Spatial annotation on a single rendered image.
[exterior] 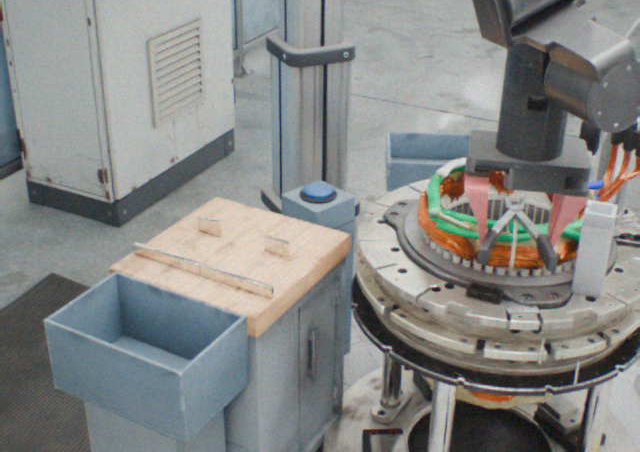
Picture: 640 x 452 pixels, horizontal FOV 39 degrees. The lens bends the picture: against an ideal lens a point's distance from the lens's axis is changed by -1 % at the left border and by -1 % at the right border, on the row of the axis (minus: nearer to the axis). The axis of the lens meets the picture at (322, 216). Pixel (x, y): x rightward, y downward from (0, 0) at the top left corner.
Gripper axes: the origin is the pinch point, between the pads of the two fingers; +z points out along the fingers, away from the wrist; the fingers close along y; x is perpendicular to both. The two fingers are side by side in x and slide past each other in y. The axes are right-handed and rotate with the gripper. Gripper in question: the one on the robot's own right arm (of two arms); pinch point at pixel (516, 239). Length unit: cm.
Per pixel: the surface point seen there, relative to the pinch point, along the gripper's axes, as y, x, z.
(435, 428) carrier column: -5.4, 1.0, 23.9
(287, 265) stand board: -22.9, 8.8, 10.5
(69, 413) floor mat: -97, 98, 116
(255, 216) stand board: -28.7, 19.2, 10.5
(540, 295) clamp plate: 3.2, 1.6, 6.6
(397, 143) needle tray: -14, 48, 12
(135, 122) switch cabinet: -116, 210, 81
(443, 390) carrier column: -5.0, 0.8, 18.7
